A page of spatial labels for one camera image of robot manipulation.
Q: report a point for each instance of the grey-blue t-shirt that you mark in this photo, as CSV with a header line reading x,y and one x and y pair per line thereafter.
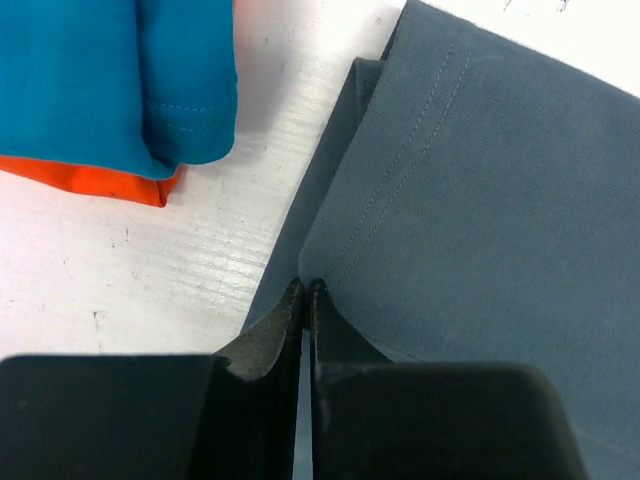
x,y
473,200

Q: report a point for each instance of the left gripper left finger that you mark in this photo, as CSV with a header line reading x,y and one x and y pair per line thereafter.
x,y
226,415

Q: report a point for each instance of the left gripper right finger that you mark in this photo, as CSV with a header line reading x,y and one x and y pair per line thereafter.
x,y
373,418

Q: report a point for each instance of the folded orange t-shirt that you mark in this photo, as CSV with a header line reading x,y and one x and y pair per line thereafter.
x,y
93,181

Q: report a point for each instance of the folded blue t-shirt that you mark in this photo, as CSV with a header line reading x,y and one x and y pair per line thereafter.
x,y
140,87

